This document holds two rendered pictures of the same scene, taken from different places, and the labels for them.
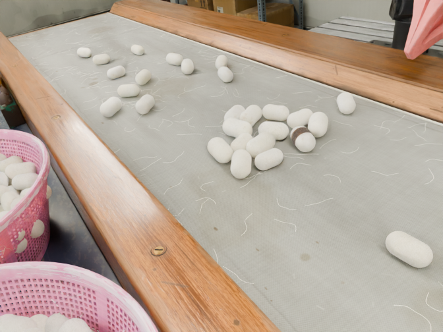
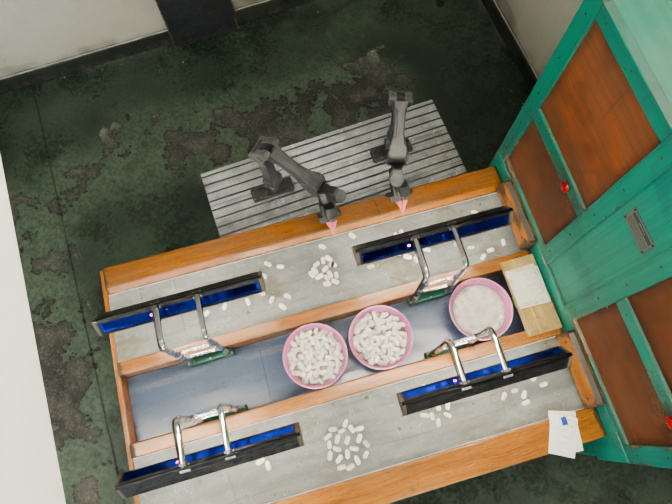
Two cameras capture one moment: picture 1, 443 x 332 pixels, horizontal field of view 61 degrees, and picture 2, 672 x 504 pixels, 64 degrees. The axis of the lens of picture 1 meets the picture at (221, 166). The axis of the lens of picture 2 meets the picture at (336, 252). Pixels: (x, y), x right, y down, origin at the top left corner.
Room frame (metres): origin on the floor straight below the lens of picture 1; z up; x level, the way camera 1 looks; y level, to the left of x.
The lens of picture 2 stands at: (0.15, 0.55, 2.99)
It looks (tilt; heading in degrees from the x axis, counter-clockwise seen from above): 72 degrees down; 285
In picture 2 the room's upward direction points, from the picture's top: 1 degrees counter-clockwise
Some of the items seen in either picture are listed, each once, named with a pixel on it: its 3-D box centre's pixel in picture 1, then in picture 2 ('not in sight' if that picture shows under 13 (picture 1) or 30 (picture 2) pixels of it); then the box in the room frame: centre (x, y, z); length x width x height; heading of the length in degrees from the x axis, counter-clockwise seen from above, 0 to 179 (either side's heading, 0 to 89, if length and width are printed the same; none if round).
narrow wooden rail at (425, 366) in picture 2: not in sight; (353, 387); (0.13, 0.39, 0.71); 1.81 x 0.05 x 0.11; 30
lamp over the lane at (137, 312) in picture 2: not in sight; (180, 301); (0.81, 0.27, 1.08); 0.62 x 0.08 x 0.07; 30
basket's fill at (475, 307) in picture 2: not in sight; (477, 311); (-0.32, -0.05, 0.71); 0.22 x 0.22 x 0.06
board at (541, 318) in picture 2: not in sight; (530, 294); (-0.51, -0.16, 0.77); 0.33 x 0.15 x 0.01; 120
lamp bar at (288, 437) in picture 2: not in sight; (210, 460); (0.54, 0.76, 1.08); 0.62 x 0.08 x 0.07; 30
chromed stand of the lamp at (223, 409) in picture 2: not in sight; (216, 435); (0.58, 0.69, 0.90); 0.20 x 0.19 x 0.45; 30
